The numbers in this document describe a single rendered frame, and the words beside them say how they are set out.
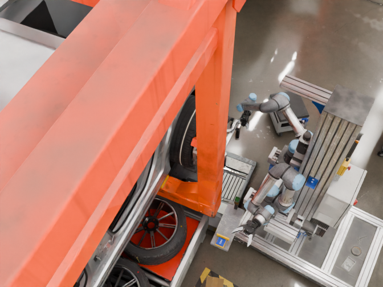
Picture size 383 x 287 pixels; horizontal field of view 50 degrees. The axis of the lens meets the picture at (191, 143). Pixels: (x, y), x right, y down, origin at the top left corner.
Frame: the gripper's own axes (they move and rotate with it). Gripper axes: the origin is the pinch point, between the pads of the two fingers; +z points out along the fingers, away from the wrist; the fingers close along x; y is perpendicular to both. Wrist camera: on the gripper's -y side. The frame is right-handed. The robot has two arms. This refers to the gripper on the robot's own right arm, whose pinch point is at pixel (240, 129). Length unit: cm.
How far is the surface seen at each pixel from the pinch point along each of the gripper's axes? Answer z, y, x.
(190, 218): 82, -55, -14
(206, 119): 80, 118, -2
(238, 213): 65, -37, 27
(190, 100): 11, 32, -47
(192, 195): 79, -4, -13
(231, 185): 22, -77, 6
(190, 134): 42, 28, -32
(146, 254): 136, -32, -32
